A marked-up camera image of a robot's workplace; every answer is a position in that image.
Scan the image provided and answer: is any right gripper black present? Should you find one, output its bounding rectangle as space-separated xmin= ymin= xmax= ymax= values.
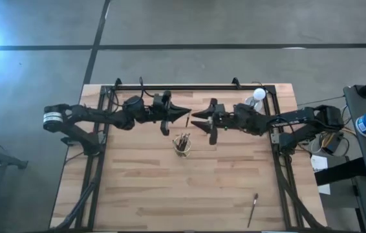
xmin=191 ymin=98 xmax=237 ymax=146

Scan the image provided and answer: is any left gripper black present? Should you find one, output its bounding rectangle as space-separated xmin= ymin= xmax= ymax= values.
xmin=144 ymin=90 xmax=192 ymax=136

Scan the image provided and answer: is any thick black lettered makeup brush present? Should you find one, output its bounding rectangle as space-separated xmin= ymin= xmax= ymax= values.
xmin=246 ymin=193 xmax=259 ymax=228

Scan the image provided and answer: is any white light bulb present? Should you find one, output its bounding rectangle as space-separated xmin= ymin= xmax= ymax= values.
xmin=253 ymin=87 xmax=267 ymax=101

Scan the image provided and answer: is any white paper sheet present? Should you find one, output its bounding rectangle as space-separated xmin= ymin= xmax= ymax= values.
xmin=310 ymin=154 xmax=332 ymax=195

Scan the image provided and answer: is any black control box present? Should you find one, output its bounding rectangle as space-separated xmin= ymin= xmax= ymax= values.
xmin=321 ymin=135 xmax=345 ymax=155

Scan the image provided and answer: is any black aluminium table frame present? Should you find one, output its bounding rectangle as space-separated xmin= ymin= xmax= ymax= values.
xmin=49 ymin=76 xmax=328 ymax=232

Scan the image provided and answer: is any gold wire brush cup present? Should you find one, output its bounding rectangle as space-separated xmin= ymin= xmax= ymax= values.
xmin=172 ymin=134 xmax=193 ymax=159

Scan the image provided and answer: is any black camera cable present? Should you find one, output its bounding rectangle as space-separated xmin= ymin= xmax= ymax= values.
xmin=138 ymin=76 xmax=155 ymax=98

